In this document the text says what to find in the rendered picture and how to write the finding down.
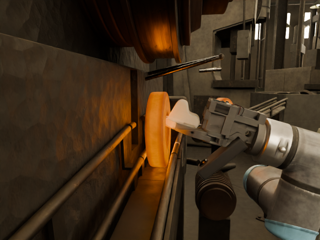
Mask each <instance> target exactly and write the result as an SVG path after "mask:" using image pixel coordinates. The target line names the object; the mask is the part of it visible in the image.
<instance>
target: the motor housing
mask: <svg viewBox="0 0 320 240"><path fill-rule="evenodd" d="M195 202H196V206H197V208H198V210H199V229H198V240H230V215H231V214H232V213H233V212H234V210H235V208H236V203H237V198H236V194H235V192H234V189H233V186H232V184H231V181H230V178H229V176H228V173H227V172H225V173H223V172H222V170H218V171H217V172H216V173H214V174H213V175H212V176H210V177H209V178H208V179H207V180H203V179H202V178H201V176H200V175H199V174H198V172H197V173H196V176H195Z"/></svg>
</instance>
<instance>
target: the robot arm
mask: <svg viewBox="0 0 320 240"><path fill-rule="evenodd" d="M166 126H167V127H169V128H171V129H174V130H176V131H178V132H180V133H183V134H185V135H188V136H191V137H194V138H197V139H200V140H202V141H204V142H207V143H210V144H214V145H218V146H221V147H219V148H218V149H217V150H216V151H214V152H213V153H212V154H211V155H210V156H208V157H207V158H206V159H204V160H202V161H201V162H200V164H199V165H198V174H199V175H200V176H201V178H202V179H203V180H207V179H208V178H209V177H210V176H212V175H213V174H214V173H216V172H217V171H218V170H220V169H221V168H222V167H224V166H225V165H226V164H227V163H229V162H230V161H231V160H233V159H234V158H235V157H237V156H238V155H239V154H241V153H242V152H243V151H245V153H246V154H249V155H251V156H252V159H253V160H254V161H256V162H260V163H263V164H266V165H269V166H265V165H255V166H252V167H250V168H249V169H248V170H247V171H246V172H245V174H244V177H243V187H244V189H245V191H246V192H247V194H248V196H249V197H250V198H251V199H252V200H254V201H255V202H256V203H257V204H258V205H259V206H260V207H261V209H262V210H263V211H264V212H265V214H266V215H267V217H266V218H265V220H264V221H265V223H264V226H265V228H266V229H267V230H268V231H269V232H270V233H271V234H273V235H274V236H276V237H278V238H280V239H282V240H315V239H316V236H317V235H318V234H319V233H318V231H319V228H320V133H317V132H314V131H311V130H306V129H303V128H299V127H296V126H292V125H289V124H287V123H284V122H280V121H277V120H273V119H269V118H267V115H265V114H263V113H260V112H257V111H253V110H249V109H246V108H243V107H242V106H241V105H239V104H236V103H234V104H230V103H229V102H228V101H226V102H224V101H220V100H217V99H212V98H209V99H208V102H207V105H206V106H205V109H204V112H203V119H202V122H201V124H200V118H199V116H198V115H197V114H195V113H192V112H190V110H189V106H188V102H187V101H186V100H184V99H181V100H179V101H178V102H177V103H176V104H175V106H174V108H173V109H172V111H171V113H170V114H169V116H166ZM247 131H248V133H247V134H245V132H247Z"/></svg>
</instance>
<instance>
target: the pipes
mask: <svg viewBox="0 0 320 240"><path fill-rule="evenodd" d="M304 5H305V0H300V12H299V24H298V36H297V49H296V61H295V68H299V67H300V52H301V40H302V29H303V17H304Z"/></svg>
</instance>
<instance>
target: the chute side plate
mask: <svg viewBox="0 0 320 240"><path fill-rule="evenodd" d="M184 150H185V136H182V140H181V144H180V151H179V155H178V159H177V167H176V169H175V175H174V181H173V186H172V192H171V197H170V204H169V210H168V215H167V221H166V227H165V232H164V238H163V240H176V238H177V228H178V219H179V210H180V197H181V189H182V181H183V163H184Z"/></svg>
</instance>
